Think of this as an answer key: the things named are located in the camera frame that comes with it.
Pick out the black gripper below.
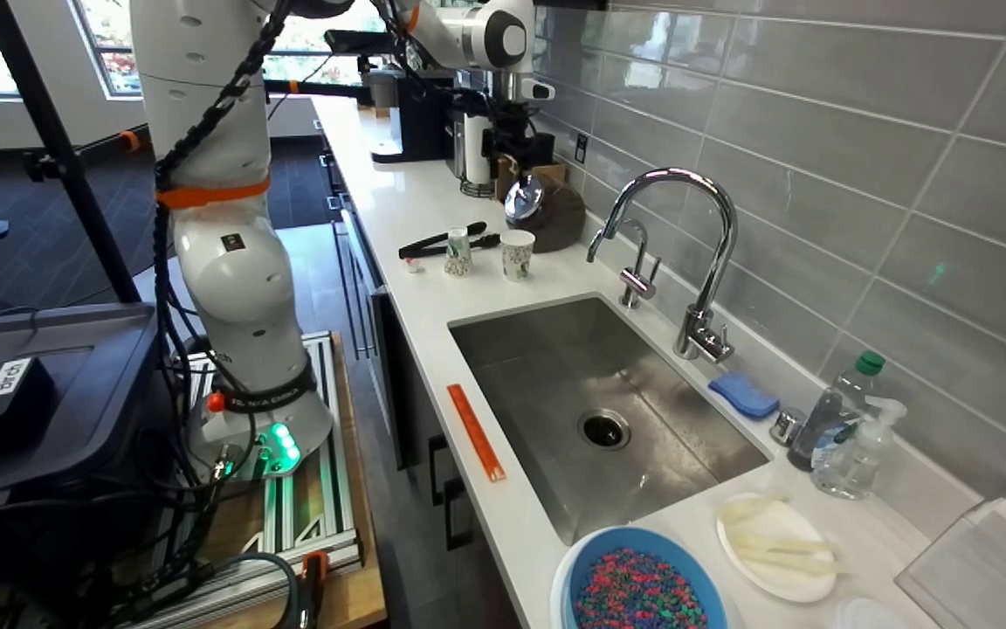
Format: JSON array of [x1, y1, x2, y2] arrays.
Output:
[[485, 103, 560, 189]]

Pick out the paper cup with brown swirls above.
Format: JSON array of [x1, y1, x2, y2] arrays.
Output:
[[445, 226, 476, 281], [500, 226, 539, 281]]

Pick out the black coffee machine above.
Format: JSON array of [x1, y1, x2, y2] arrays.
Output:
[[365, 50, 497, 197]]

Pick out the black kitchen tongs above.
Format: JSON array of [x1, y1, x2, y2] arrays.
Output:
[[394, 222, 502, 264]]

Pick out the small chrome faucet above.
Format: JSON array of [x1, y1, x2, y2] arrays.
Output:
[[614, 216, 663, 313]]

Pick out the stainless steel sink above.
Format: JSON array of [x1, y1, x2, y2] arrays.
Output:
[[446, 294, 771, 549]]

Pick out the dark kitchen cabinet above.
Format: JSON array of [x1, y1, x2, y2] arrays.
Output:
[[323, 150, 497, 629]]

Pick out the tall chrome faucet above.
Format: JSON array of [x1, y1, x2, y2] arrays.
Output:
[[584, 163, 744, 367]]

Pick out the orange strip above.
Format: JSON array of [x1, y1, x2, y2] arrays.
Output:
[[445, 380, 510, 487]]

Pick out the blue sponge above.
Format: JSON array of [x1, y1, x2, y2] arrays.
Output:
[[705, 367, 784, 422]]

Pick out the bottle with green cap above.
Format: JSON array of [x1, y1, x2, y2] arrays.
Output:
[[787, 348, 892, 477]]

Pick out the blue bowl of colourful beads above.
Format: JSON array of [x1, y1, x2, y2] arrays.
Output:
[[550, 520, 734, 629]]

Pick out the clear plastic bottle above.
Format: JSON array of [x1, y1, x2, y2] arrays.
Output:
[[809, 395, 913, 505]]

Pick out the wooden base board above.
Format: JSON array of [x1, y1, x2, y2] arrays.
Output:
[[131, 337, 391, 629]]

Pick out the black tripod pole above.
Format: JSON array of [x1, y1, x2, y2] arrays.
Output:
[[0, 0, 146, 307]]

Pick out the white plate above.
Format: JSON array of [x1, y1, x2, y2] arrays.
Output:
[[710, 493, 843, 610]]

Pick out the black case with QR label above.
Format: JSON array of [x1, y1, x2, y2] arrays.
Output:
[[0, 301, 182, 519]]

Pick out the white translucent container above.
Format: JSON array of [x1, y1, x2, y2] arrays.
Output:
[[894, 477, 1006, 629]]

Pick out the aluminium base frame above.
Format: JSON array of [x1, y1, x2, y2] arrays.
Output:
[[182, 330, 366, 575]]

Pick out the black cable bundle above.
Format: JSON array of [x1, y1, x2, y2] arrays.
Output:
[[60, 380, 308, 629]]

